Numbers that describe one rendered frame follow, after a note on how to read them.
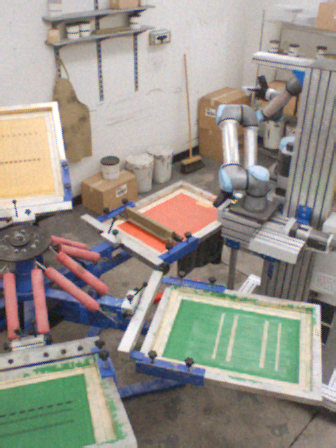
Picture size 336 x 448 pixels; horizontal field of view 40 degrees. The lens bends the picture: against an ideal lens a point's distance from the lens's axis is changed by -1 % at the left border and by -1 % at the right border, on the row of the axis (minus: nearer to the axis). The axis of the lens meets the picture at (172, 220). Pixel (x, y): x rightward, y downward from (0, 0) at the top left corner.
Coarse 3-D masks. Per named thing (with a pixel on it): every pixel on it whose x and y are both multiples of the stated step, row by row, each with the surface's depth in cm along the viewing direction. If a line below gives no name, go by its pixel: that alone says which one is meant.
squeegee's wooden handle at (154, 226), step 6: (126, 210) 295; (132, 210) 292; (132, 216) 293; (138, 216) 288; (144, 216) 286; (138, 222) 291; (144, 222) 286; (150, 222) 282; (156, 222) 280; (150, 228) 284; (156, 228) 280; (162, 228) 276; (168, 228) 275; (162, 234) 278; (168, 234) 274; (174, 234) 274
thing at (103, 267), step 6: (120, 252) 279; (126, 252) 279; (114, 258) 274; (120, 258) 275; (126, 258) 279; (102, 264) 269; (108, 264) 269; (114, 264) 273; (96, 270) 264; (102, 270) 267; (108, 270) 271; (96, 276) 264; (72, 282) 254; (78, 282) 255; (84, 282) 259
